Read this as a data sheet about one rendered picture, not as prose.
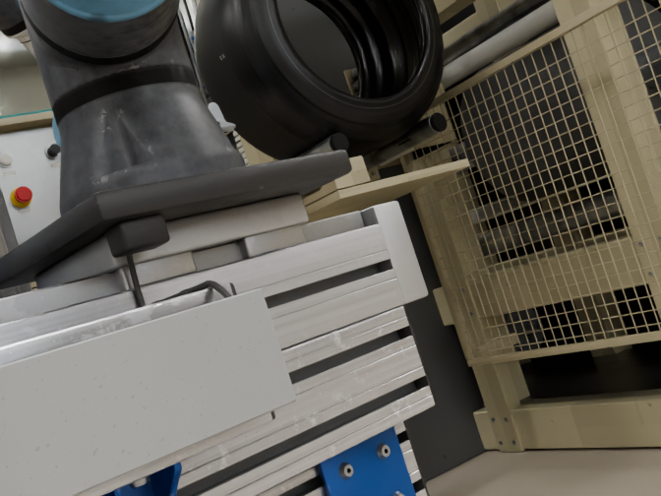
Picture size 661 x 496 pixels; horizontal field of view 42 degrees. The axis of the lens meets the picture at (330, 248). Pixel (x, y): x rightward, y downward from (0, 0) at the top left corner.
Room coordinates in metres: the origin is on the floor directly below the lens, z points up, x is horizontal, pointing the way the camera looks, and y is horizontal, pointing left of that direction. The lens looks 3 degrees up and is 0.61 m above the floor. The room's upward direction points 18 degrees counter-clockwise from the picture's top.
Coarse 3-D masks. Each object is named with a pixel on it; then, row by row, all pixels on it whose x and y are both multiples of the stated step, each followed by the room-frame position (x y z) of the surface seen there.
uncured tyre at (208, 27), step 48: (240, 0) 1.72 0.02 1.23; (336, 0) 2.15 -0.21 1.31; (384, 0) 2.12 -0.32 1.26; (432, 0) 1.97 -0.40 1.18; (240, 48) 1.73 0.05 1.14; (288, 48) 1.73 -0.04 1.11; (384, 48) 2.18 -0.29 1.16; (432, 48) 1.94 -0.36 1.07; (240, 96) 1.81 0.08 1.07; (288, 96) 1.75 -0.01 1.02; (336, 96) 1.78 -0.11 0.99; (384, 96) 2.16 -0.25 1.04; (432, 96) 1.95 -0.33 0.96; (288, 144) 1.87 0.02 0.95; (384, 144) 1.91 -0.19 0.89
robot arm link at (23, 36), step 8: (0, 0) 1.26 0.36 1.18; (8, 0) 1.27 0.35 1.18; (0, 8) 1.27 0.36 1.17; (8, 8) 1.27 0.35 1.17; (16, 8) 1.28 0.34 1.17; (0, 16) 1.28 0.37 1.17; (8, 16) 1.28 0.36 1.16; (16, 16) 1.28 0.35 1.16; (0, 24) 1.29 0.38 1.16; (8, 24) 1.29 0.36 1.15; (16, 24) 1.29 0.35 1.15; (24, 24) 1.29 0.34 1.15; (8, 32) 1.31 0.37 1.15; (16, 32) 1.30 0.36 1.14; (24, 32) 1.30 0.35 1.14; (24, 40) 1.33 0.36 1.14; (32, 48) 1.34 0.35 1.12
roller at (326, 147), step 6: (330, 138) 1.76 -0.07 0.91; (336, 138) 1.76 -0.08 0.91; (342, 138) 1.77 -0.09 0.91; (318, 144) 1.81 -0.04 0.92; (324, 144) 1.78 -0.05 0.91; (330, 144) 1.76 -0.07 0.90; (336, 144) 1.76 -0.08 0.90; (342, 144) 1.77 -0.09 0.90; (348, 144) 1.78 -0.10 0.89; (312, 150) 1.82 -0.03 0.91; (318, 150) 1.80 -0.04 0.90; (324, 150) 1.78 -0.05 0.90; (330, 150) 1.77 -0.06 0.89; (336, 150) 1.76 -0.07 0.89
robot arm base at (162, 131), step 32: (64, 96) 0.64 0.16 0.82; (96, 96) 0.63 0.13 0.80; (128, 96) 0.63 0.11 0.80; (160, 96) 0.64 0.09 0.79; (192, 96) 0.66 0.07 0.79; (64, 128) 0.65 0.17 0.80; (96, 128) 0.63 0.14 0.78; (128, 128) 0.62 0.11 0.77; (160, 128) 0.63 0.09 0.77; (192, 128) 0.64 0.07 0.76; (64, 160) 0.65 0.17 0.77; (96, 160) 0.62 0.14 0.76; (128, 160) 0.63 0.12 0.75; (160, 160) 0.61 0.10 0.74; (192, 160) 0.62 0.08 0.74; (224, 160) 0.65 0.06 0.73; (64, 192) 0.64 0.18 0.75
